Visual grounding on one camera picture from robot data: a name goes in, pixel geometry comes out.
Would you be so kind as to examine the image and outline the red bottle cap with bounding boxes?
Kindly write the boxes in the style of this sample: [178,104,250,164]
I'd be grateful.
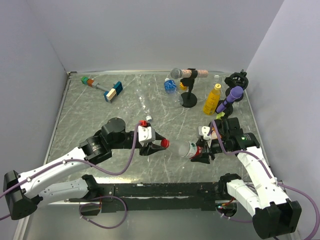
[160,139,170,149]

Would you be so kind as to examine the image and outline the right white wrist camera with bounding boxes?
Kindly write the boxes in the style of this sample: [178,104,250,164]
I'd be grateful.
[198,126,212,141]

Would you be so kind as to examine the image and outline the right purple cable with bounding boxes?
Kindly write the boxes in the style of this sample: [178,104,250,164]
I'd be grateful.
[209,120,318,240]

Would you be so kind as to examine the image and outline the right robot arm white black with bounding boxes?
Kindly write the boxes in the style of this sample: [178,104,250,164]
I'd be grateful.
[191,117,302,239]

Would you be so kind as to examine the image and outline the clear bottle back right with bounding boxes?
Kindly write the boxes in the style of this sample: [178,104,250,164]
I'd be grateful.
[214,74,222,90]

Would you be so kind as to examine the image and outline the blue label water bottle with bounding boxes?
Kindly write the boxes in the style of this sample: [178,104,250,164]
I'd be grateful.
[164,78,184,108]

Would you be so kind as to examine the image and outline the yellow juice bottle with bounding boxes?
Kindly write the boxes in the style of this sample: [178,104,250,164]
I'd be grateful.
[203,83,222,116]

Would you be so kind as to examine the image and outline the small yellow toy piece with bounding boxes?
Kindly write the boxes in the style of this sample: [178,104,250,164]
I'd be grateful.
[179,82,188,91]

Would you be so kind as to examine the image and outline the glitter pink microphone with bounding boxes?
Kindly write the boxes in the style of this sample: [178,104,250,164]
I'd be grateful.
[170,68,209,79]

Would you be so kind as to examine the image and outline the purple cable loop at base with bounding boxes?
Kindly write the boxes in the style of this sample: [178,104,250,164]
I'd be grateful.
[78,195,128,229]

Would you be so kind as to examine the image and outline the orange bottle with barcode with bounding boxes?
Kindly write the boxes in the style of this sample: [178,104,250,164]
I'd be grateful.
[210,128,221,140]

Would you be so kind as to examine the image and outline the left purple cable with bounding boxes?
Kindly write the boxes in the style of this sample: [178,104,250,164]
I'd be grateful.
[0,124,142,221]

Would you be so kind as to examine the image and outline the black empty clip stand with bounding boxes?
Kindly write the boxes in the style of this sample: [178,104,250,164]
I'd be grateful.
[224,69,249,96]

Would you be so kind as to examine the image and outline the red label water bottle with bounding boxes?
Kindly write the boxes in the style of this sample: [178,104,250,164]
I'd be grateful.
[166,140,202,159]

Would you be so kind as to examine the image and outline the toy brick hammer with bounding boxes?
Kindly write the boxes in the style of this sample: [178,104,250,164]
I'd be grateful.
[81,76,123,104]

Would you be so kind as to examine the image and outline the green toy brick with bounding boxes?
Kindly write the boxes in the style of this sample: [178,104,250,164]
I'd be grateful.
[216,112,225,120]

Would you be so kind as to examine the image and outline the clear bottle white cap centre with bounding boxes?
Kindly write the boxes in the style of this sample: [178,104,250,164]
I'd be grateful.
[134,75,153,123]

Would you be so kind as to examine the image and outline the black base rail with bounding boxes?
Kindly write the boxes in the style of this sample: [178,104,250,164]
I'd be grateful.
[67,181,241,213]

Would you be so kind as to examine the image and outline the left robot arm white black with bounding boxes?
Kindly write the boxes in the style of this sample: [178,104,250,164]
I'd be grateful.
[0,117,164,220]

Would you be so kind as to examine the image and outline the purple microphone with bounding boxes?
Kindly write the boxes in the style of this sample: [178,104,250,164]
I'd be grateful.
[215,86,244,114]

